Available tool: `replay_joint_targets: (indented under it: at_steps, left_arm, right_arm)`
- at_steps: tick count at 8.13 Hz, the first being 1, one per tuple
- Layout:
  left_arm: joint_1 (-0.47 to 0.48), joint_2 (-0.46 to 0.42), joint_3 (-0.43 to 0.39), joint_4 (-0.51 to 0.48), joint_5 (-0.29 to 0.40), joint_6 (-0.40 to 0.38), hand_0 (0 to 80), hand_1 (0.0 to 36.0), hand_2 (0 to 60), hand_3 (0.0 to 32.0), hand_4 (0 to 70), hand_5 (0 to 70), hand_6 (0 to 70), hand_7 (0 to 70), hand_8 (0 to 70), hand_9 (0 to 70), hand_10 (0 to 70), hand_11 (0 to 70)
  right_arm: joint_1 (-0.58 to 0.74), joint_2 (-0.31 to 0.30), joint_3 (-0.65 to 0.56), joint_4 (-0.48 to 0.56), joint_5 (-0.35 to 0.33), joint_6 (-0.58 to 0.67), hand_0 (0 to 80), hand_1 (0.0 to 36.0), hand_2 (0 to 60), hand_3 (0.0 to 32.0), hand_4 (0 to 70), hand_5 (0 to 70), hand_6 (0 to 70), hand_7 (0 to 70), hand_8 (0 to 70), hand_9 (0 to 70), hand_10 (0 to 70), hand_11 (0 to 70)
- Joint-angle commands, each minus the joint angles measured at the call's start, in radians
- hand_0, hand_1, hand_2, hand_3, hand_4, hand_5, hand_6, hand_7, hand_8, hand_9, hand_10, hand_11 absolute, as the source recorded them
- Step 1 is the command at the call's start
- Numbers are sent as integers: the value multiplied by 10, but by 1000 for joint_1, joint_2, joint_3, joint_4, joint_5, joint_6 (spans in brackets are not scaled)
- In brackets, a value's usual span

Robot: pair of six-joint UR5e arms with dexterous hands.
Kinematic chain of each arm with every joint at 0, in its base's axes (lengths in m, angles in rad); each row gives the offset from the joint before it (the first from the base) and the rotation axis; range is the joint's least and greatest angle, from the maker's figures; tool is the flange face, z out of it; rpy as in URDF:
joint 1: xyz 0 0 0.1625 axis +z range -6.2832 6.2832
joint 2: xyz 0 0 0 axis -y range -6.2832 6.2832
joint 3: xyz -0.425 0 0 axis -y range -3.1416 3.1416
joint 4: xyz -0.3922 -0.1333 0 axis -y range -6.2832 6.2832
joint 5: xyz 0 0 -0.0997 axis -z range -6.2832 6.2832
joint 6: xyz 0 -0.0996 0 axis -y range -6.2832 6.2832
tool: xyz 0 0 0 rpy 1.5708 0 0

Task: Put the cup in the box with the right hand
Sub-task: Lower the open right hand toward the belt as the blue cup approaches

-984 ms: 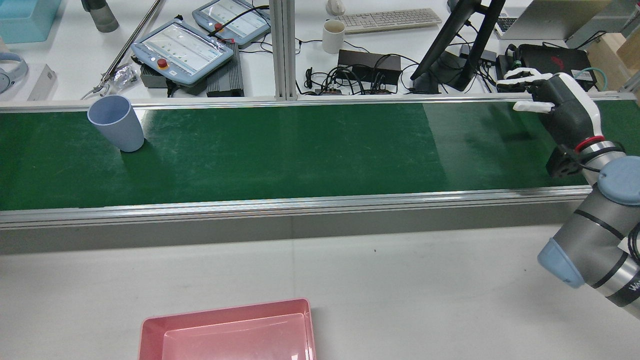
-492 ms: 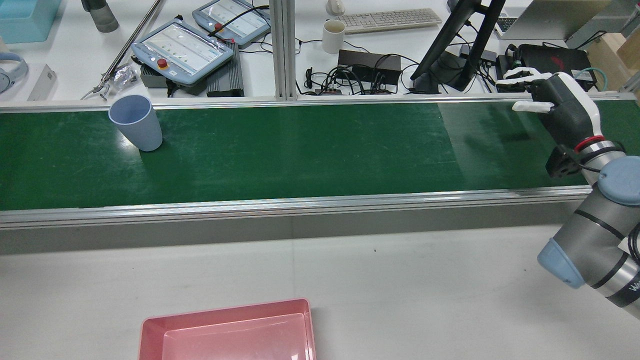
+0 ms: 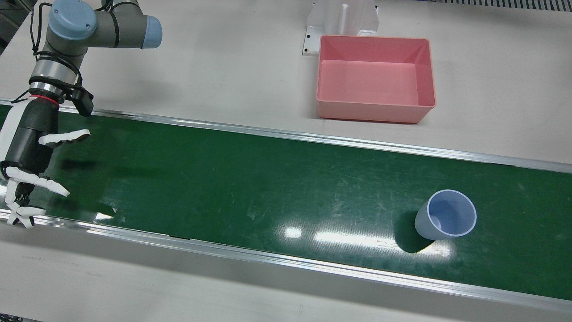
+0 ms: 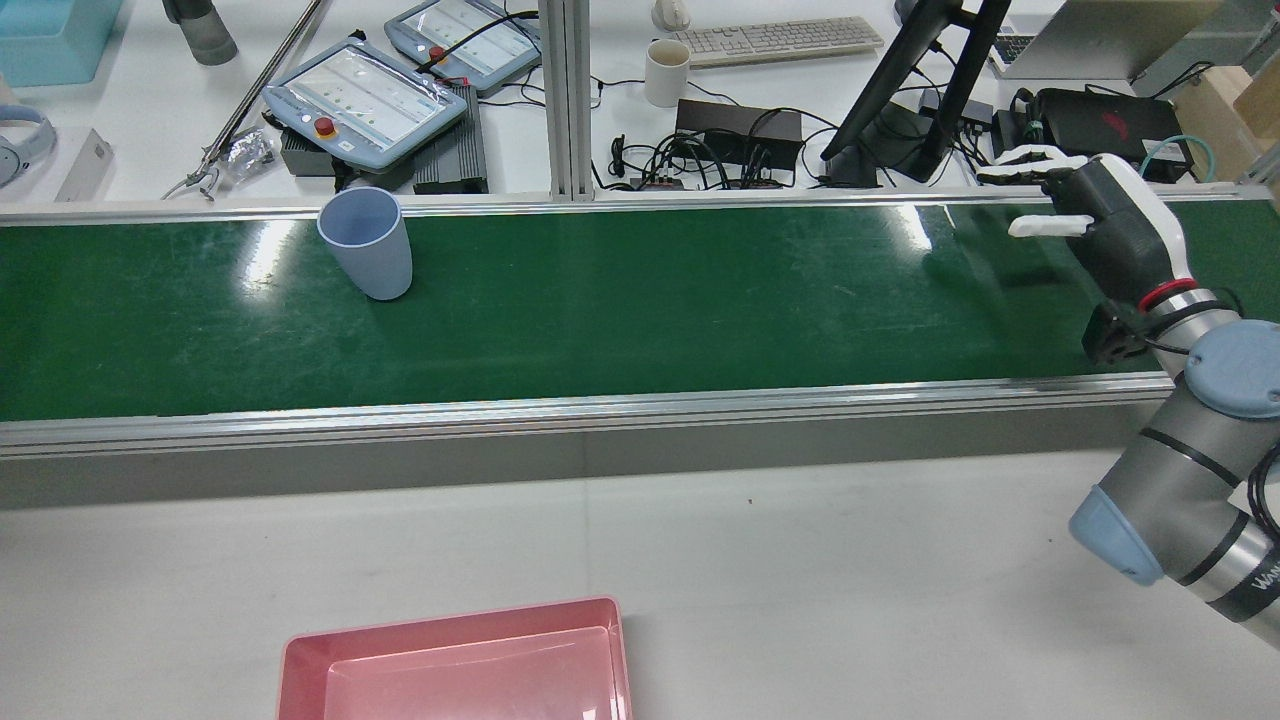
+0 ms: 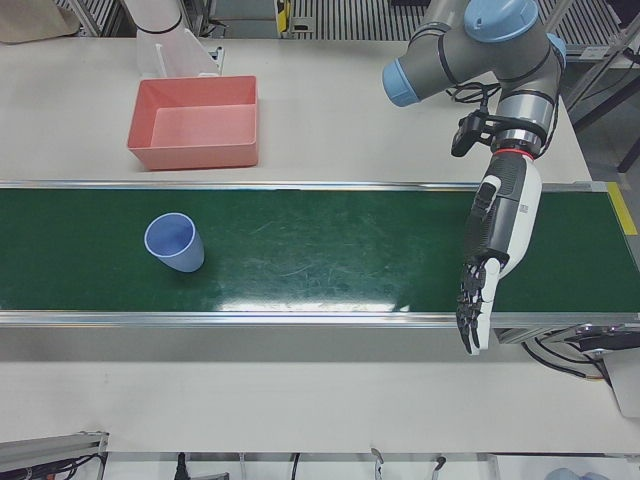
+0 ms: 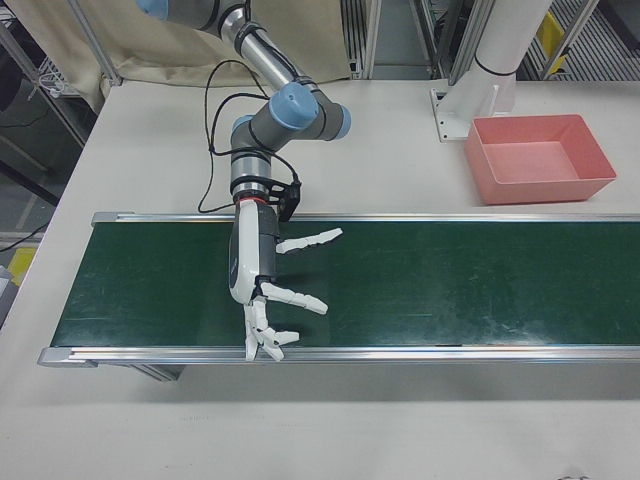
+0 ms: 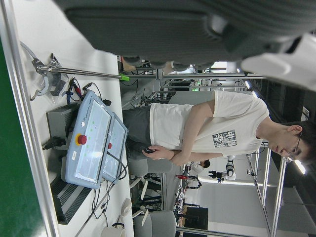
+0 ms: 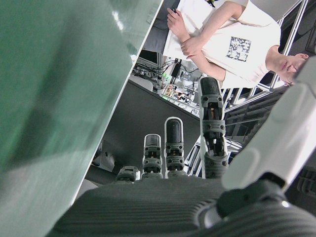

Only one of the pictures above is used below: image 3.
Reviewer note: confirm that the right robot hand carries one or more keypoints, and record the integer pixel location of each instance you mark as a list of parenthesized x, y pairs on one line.
[(33, 134)]

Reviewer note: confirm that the light blue plastic cup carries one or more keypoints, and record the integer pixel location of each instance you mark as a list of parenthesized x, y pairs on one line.
[(440, 219)]

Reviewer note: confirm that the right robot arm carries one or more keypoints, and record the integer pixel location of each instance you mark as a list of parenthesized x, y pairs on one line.
[(71, 27)]

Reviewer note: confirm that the pink plastic box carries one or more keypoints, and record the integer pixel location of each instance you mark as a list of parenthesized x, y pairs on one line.
[(371, 80)]

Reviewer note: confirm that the green conveyor belt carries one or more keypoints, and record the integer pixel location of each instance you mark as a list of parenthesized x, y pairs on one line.
[(268, 188)]

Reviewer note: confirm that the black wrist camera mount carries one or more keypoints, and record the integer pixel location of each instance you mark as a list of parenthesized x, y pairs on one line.
[(84, 105)]

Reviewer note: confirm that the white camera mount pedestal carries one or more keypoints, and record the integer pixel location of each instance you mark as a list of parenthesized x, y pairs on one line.
[(342, 18)]

